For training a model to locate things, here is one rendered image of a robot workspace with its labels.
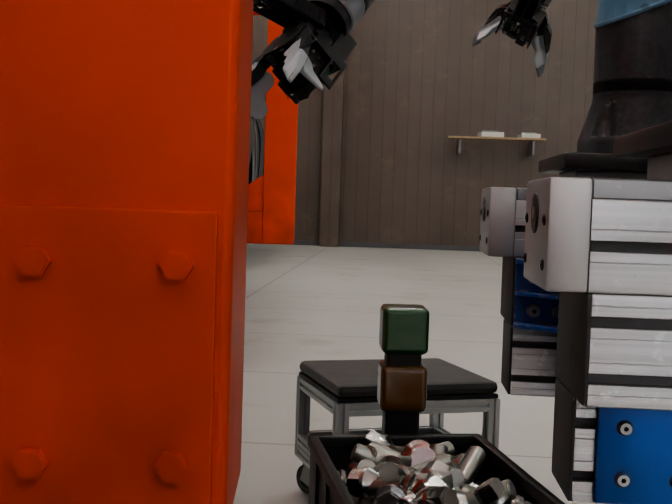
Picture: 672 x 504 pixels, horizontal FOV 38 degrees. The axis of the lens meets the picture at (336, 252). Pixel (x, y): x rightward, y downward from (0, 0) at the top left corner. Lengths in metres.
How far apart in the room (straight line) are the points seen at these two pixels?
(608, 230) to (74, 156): 0.40
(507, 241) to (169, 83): 0.72
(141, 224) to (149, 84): 0.09
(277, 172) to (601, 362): 4.11
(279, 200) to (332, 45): 3.53
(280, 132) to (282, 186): 0.27
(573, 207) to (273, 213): 4.10
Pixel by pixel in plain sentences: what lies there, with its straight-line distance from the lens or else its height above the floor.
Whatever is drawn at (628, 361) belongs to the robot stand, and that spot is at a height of 0.63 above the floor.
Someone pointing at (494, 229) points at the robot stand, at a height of 0.72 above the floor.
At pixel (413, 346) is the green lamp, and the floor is 0.63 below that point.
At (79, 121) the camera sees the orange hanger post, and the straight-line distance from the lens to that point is 0.64.
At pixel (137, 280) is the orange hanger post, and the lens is 0.63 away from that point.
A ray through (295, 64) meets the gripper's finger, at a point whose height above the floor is 0.91.
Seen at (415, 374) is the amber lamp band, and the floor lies 0.60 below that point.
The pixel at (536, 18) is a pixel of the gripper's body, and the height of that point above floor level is 1.11.
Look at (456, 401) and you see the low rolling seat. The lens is 2.26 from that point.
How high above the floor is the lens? 0.75
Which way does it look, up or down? 3 degrees down
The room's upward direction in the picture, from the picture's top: 2 degrees clockwise
